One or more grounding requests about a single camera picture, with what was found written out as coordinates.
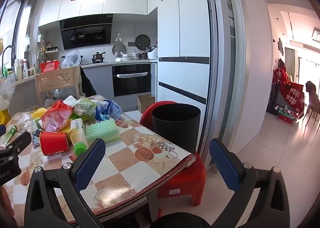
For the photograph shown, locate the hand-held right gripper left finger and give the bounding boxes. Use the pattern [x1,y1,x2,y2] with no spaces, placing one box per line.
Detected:
[24,138,110,228]

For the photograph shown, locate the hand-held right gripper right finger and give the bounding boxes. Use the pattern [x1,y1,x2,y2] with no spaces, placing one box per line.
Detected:
[209,138,298,228]

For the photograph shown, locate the small printed carton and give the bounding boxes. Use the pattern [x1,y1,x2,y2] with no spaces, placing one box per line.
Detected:
[32,130,42,147]

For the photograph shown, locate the clear plastic wrapper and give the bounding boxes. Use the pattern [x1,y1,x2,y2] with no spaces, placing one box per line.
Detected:
[21,113,40,132]

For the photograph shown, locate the red paper cup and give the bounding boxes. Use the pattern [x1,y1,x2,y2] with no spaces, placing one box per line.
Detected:
[39,131,69,156]

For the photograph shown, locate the yellow foam fruit net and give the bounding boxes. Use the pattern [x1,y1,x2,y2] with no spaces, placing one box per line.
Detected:
[31,107,48,119]

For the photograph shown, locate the white bottle green cap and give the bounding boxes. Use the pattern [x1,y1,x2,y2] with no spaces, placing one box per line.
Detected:
[70,118,88,155]

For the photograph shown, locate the green wavy sponge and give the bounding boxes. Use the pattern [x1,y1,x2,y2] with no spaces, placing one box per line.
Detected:
[86,119,120,144]

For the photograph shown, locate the red plastic bag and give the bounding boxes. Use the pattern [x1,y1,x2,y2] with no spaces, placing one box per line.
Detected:
[40,100,73,133]

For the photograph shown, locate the green snack packet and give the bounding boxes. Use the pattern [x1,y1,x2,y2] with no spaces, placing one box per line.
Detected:
[69,113,92,122]

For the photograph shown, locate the blue plastic bag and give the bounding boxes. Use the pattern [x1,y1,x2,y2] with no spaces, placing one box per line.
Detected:
[95,100,123,121]

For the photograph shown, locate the clear greenish plastic bag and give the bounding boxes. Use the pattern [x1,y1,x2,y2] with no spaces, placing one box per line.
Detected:
[73,97,97,116]

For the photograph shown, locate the black trash bin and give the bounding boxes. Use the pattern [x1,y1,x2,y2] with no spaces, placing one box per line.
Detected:
[152,103,201,155]

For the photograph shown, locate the green tube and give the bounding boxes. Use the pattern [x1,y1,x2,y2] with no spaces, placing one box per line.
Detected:
[0,125,17,148]

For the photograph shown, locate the yellow plastic bag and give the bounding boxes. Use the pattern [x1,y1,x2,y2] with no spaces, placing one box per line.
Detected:
[0,109,12,128]

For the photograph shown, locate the large clear plastic bag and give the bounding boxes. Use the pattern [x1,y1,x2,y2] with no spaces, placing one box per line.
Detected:
[0,75,17,111]

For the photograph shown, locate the red plastic chair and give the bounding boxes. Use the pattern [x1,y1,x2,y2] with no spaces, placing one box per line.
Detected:
[139,101,207,206]

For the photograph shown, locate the checkered floral tablecloth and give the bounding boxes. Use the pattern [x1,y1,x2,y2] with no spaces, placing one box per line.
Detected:
[0,94,197,221]

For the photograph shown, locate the grey crumpled plastic bags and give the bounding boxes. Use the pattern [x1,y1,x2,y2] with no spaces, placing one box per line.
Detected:
[44,88,80,107]

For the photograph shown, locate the person's dark clothing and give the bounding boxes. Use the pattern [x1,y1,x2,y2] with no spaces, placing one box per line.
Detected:
[150,212,210,228]

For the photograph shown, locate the beige perforated plastic chair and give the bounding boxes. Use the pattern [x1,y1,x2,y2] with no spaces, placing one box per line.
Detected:
[35,66,83,107]

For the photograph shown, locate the red plastic basket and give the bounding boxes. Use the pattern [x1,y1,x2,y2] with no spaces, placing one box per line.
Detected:
[39,61,60,73]

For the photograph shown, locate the black kitchen faucet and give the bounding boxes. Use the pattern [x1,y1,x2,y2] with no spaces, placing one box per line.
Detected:
[2,45,17,78]

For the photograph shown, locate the black jacket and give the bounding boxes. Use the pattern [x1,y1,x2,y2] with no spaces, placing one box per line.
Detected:
[80,69,97,97]

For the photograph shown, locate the cardboard box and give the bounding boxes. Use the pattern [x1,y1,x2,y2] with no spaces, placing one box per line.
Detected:
[136,94,156,114]

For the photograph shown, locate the white spice rack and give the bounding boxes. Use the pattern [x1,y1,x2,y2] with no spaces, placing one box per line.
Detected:
[37,48,61,68]

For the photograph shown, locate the black built-in oven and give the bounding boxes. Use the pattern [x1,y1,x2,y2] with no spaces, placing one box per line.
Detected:
[112,63,152,97]

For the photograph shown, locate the red gift bag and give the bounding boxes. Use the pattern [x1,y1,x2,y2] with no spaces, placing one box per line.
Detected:
[279,81,306,120]

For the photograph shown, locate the translucent bag on counter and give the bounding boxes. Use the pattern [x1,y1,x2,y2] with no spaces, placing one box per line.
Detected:
[61,50,82,69]

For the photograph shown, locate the dark cooking pot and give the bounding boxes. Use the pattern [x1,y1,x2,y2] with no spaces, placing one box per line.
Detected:
[92,51,107,63]

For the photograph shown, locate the brown dining chair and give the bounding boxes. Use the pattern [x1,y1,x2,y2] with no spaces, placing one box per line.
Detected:
[302,81,320,126]

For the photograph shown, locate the silver round steamer rack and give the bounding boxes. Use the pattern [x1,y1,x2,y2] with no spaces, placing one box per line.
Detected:
[112,43,127,57]

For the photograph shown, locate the black range hood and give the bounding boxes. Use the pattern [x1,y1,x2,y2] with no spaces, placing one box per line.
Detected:
[59,13,114,50]

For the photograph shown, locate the white rice cooker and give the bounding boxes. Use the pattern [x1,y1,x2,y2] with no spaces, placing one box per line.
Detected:
[147,46,158,60]

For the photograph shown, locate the dark round divided tray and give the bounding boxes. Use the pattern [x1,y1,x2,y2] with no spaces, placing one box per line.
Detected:
[135,34,150,49]

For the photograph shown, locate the white refrigerator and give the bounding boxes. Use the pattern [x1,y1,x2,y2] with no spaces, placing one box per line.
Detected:
[157,0,210,106]

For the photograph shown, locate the white upper cabinets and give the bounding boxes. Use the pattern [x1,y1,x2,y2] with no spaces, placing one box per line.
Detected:
[37,0,158,27]

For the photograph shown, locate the sliding door frame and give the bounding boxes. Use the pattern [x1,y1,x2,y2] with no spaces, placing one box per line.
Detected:
[200,0,250,168]

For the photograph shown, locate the white oven handle cover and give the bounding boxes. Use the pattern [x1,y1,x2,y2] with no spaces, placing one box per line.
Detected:
[116,71,146,79]

